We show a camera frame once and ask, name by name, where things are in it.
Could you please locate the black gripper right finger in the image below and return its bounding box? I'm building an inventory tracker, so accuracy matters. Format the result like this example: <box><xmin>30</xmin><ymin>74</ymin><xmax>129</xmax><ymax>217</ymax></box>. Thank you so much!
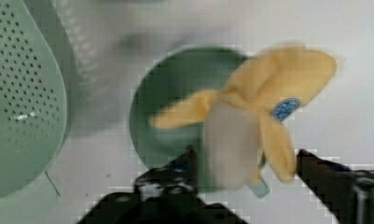
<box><xmin>297</xmin><ymin>149</ymin><xmax>374</xmax><ymax>224</ymax></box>

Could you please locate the green perforated colander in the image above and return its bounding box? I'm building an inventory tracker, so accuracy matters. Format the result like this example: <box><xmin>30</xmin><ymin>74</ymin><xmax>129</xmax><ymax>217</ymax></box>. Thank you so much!
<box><xmin>0</xmin><ymin>0</ymin><xmax>77</xmax><ymax>198</ymax></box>

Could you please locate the green mug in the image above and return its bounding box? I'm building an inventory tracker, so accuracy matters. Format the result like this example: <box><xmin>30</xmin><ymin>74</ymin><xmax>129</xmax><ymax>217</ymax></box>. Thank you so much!
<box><xmin>128</xmin><ymin>46</ymin><xmax>271</xmax><ymax>200</ymax></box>

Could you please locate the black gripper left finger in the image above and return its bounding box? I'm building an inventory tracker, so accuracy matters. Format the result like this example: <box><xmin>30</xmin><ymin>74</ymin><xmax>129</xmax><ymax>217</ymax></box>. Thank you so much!
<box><xmin>133</xmin><ymin>146</ymin><xmax>199</xmax><ymax>202</ymax></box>

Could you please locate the peeled plush banana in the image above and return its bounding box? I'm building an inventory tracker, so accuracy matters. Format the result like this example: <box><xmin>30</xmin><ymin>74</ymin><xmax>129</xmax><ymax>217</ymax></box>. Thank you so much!
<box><xmin>149</xmin><ymin>45</ymin><xmax>337</xmax><ymax>189</ymax></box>

